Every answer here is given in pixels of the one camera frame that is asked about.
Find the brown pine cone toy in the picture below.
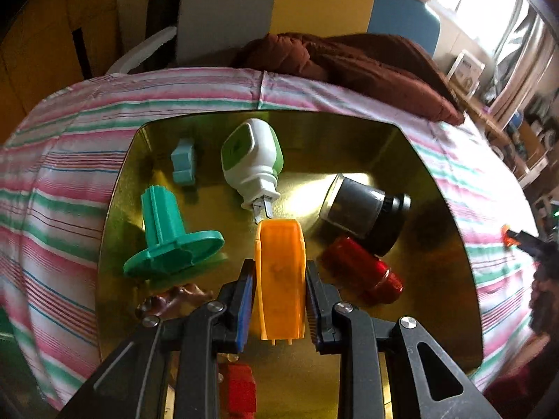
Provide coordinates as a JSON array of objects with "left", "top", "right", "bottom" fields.
[{"left": 136, "top": 284, "right": 215, "bottom": 321}]

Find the green plastic spool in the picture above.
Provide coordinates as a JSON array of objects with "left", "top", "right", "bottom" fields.
[{"left": 123, "top": 185, "right": 225, "bottom": 279}]

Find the white picture frame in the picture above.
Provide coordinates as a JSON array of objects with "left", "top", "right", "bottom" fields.
[{"left": 448, "top": 50, "right": 485, "bottom": 92}]

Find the brown quilt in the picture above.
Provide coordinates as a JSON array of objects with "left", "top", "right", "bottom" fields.
[{"left": 231, "top": 32, "right": 466, "bottom": 125}]

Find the orange plastic scoop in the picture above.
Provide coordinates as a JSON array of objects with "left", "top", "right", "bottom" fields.
[{"left": 254, "top": 219, "right": 306, "bottom": 343}]

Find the red toy block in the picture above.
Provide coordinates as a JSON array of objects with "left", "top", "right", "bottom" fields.
[{"left": 223, "top": 363, "right": 256, "bottom": 419}]

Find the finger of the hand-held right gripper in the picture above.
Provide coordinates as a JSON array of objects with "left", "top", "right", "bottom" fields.
[{"left": 513, "top": 229, "right": 547, "bottom": 259}]

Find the grey yellow blue headboard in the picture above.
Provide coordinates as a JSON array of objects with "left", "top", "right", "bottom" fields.
[{"left": 177, "top": 0, "right": 441, "bottom": 68}]

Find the red plastic cylinder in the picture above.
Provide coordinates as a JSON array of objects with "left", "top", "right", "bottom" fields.
[{"left": 323, "top": 236, "right": 405, "bottom": 304}]

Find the white bed rail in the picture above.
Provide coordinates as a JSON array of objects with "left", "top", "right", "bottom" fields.
[{"left": 107, "top": 26, "right": 177, "bottom": 75}]

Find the light blue plastic piece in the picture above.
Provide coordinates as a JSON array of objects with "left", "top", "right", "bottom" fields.
[{"left": 171, "top": 137, "right": 196, "bottom": 185}]

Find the gold tin box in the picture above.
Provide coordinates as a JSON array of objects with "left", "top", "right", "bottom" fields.
[{"left": 96, "top": 111, "right": 485, "bottom": 419}]

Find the sheer window curtain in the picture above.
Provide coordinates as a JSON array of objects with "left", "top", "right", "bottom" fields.
[{"left": 485, "top": 4, "right": 555, "bottom": 118}]

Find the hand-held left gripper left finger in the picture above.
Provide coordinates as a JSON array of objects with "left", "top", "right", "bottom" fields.
[{"left": 57, "top": 258, "right": 256, "bottom": 419}]

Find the wooden wardrobe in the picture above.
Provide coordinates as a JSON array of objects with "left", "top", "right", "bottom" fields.
[{"left": 0, "top": 0, "right": 127, "bottom": 140}]

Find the grey jar with black lid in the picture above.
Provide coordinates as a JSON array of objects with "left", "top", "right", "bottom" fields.
[{"left": 320, "top": 174, "right": 412, "bottom": 257}]

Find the striped bed sheet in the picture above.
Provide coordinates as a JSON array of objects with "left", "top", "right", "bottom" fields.
[{"left": 0, "top": 67, "right": 542, "bottom": 411}]

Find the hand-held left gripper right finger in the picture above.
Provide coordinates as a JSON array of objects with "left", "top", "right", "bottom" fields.
[{"left": 305, "top": 261, "right": 503, "bottom": 419}]

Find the wooden side shelf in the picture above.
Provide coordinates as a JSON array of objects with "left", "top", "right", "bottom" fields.
[{"left": 454, "top": 87, "right": 551, "bottom": 175}]

